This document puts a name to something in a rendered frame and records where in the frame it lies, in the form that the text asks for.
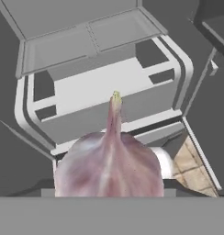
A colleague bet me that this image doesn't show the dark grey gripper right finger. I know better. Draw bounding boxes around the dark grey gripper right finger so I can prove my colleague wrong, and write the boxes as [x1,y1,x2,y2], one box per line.
[162,178,220,198]

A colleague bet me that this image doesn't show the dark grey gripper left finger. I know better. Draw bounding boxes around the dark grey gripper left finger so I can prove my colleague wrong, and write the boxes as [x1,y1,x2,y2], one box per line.
[6,178,57,198]

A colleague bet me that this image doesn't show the purple white garlic bulb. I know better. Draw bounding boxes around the purple white garlic bulb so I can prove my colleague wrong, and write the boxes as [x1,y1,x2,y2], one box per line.
[53,90,165,198]

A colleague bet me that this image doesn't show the grey fridge door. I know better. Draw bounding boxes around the grey fridge door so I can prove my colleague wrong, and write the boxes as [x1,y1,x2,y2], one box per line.
[180,45,224,197]

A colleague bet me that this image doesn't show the grey fridge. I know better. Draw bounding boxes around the grey fridge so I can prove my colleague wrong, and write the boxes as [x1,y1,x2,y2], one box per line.
[0,0,195,162]

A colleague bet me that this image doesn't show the white fridge drawer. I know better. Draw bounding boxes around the white fridge drawer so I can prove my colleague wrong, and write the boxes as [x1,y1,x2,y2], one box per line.
[27,36,183,155]

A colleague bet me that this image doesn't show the clear glass fridge shelf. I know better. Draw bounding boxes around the clear glass fridge shelf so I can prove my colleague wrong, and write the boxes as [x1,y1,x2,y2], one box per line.
[16,7,170,79]

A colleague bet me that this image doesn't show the white round object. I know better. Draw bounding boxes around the white round object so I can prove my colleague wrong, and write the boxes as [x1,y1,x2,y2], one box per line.
[150,146,175,179]

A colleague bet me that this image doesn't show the dark grey cabinet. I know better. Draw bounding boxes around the dark grey cabinet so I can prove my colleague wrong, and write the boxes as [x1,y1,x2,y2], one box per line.
[188,0,224,62]

